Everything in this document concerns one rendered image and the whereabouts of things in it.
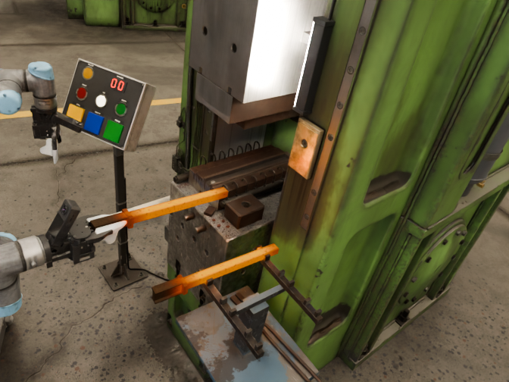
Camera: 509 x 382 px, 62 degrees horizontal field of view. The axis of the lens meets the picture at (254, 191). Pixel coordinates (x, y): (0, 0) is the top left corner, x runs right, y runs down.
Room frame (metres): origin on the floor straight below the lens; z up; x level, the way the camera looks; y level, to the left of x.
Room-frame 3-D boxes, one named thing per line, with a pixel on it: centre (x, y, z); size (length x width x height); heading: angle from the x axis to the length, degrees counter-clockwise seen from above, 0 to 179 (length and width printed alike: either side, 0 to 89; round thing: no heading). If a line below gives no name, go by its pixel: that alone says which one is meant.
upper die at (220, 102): (1.42, 0.04, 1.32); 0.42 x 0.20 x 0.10; 135
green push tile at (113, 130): (1.45, 0.60, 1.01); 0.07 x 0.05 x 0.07; 70
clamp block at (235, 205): (1.19, 0.02, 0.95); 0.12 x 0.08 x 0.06; 135
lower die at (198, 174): (1.42, 0.04, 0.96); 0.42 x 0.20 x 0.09; 135
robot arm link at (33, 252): (0.67, 0.49, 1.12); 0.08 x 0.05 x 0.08; 45
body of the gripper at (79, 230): (0.73, 0.43, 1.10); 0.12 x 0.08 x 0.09; 135
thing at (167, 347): (1.24, 0.22, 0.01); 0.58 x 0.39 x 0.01; 45
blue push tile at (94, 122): (1.48, 0.69, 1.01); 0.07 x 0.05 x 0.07; 70
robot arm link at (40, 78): (1.32, 0.79, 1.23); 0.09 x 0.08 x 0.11; 119
